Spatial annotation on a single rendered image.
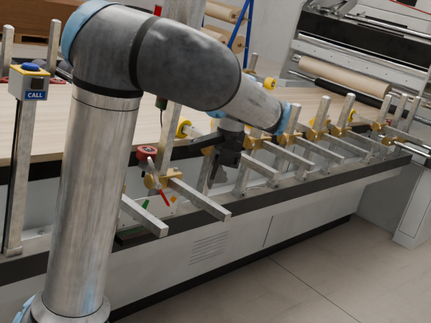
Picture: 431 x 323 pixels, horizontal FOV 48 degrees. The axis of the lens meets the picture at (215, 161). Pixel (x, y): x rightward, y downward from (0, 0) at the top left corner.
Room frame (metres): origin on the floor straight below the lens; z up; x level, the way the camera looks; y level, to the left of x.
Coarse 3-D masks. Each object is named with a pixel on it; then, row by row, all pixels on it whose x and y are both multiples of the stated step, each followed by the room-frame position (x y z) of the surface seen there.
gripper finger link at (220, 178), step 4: (220, 168) 1.40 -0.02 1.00; (216, 172) 1.41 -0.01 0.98; (220, 172) 1.40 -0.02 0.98; (208, 176) 1.42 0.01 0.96; (216, 176) 1.40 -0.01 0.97; (220, 176) 1.41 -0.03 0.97; (224, 176) 1.41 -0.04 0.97; (208, 180) 1.40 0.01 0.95; (212, 180) 1.40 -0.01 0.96; (216, 180) 1.41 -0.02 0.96; (220, 180) 1.41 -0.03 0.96; (224, 180) 1.41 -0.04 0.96; (208, 184) 1.41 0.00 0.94; (212, 184) 1.40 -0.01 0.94; (208, 188) 1.42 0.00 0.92
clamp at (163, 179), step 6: (150, 174) 1.52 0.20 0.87; (168, 174) 1.56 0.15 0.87; (174, 174) 1.57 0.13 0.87; (180, 174) 1.59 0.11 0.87; (144, 180) 1.52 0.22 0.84; (150, 180) 1.50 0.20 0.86; (162, 180) 1.53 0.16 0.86; (168, 180) 1.55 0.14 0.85; (180, 180) 1.60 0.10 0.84; (150, 186) 1.50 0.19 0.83; (162, 186) 1.53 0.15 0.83; (168, 186) 1.55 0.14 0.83
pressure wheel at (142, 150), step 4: (140, 148) 1.64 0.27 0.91; (144, 148) 1.66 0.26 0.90; (148, 148) 1.65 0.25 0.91; (152, 148) 1.67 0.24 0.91; (140, 152) 1.61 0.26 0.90; (144, 152) 1.61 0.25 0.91; (148, 152) 1.62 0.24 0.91; (152, 152) 1.63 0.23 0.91; (156, 152) 1.64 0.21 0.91; (136, 156) 1.63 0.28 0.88; (140, 156) 1.61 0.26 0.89; (144, 156) 1.61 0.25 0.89; (148, 156) 1.61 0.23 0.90; (152, 156) 1.62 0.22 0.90; (144, 160) 1.61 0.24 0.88; (152, 160) 1.62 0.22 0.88; (144, 172) 1.65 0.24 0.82
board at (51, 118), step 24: (0, 96) 1.83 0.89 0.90; (48, 96) 1.99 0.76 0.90; (144, 96) 2.39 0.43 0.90; (288, 96) 3.39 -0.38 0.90; (312, 96) 3.64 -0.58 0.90; (336, 96) 3.91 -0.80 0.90; (0, 120) 1.57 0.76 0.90; (48, 120) 1.69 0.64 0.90; (144, 120) 1.99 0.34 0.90; (192, 120) 2.18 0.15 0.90; (336, 120) 3.00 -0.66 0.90; (0, 144) 1.38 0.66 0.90; (48, 144) 1.48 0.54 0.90; (144, 144) 1.72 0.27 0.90
